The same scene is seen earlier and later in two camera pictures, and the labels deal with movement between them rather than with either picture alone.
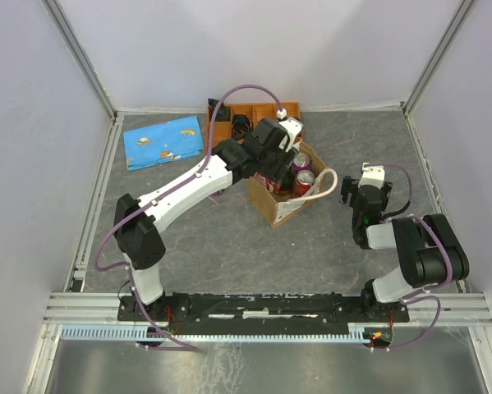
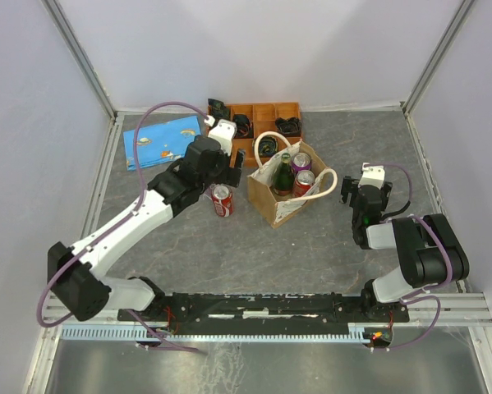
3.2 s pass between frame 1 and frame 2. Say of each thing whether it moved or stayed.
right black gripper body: stayed
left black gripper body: moved
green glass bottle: stayed
